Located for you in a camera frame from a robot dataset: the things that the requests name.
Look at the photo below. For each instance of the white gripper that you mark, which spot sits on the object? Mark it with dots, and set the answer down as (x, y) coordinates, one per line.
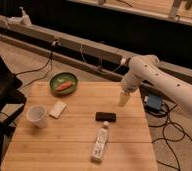
(129, 83)

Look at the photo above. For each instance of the black eraser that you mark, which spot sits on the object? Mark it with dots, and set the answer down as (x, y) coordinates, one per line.
(102, 116)

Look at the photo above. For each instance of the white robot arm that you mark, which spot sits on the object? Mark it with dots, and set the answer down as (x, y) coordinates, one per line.
(145, 67)

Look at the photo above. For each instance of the white sponge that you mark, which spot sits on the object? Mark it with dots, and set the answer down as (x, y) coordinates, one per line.
(57, 109)

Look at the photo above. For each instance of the blue box on floor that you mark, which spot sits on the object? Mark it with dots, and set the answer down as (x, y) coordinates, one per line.
(153, 102)

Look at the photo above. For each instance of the orange carrot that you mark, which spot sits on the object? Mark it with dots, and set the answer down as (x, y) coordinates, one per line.
(64, 86)

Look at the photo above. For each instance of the green bowl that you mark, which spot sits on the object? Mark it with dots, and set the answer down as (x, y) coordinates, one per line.
(61, 78)

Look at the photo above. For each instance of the white plastic cup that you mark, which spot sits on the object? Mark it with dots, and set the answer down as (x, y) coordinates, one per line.
(37, 116)

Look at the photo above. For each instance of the black chair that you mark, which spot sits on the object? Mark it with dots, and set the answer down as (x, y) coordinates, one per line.
(9, 94)

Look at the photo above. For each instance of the white spray bottle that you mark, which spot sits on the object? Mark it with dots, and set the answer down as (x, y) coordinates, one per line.
(25, 17)

